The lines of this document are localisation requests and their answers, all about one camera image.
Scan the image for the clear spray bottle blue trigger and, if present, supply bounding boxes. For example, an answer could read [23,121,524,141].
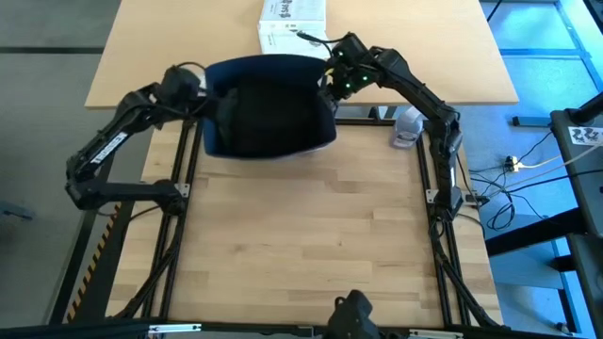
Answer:
[388,105,426,151]

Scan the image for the black floor cables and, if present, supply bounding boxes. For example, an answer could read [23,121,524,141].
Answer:
[464,131,603,232]

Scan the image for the black equipment cart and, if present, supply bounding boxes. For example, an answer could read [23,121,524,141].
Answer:
[549,91,603,339]

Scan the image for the black looped gripper cable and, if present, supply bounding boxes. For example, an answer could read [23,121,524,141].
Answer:
[174,59,208,72]

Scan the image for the light wooden desk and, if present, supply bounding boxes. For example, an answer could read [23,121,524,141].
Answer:
[84,0,519,110]

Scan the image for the navy white striped fabric bin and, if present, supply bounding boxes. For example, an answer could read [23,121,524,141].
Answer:
[201,53,339,160]

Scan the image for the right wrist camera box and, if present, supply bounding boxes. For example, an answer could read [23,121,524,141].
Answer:
[332,31,371,65]

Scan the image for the silver frame bracket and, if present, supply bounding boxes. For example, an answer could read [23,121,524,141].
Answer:
[148,323,203,334]
[408,329,464,339]

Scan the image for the black cable with yellow tag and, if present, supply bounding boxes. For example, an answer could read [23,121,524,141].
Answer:
[295,29,340,79]

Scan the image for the white cardboard box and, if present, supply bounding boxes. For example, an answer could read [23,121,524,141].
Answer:
[257,0,330,61]

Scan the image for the white label with black marks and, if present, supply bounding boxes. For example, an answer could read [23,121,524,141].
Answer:
[567,125,603,146]

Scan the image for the yellow black hazard tape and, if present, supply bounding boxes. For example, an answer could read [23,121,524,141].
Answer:
[65,202,122,324]

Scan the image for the grey floor object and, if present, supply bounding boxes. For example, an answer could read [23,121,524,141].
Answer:
[0,201,37,221]

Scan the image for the black metal table frame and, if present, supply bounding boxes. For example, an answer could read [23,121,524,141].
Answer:
[106,114,508,339]

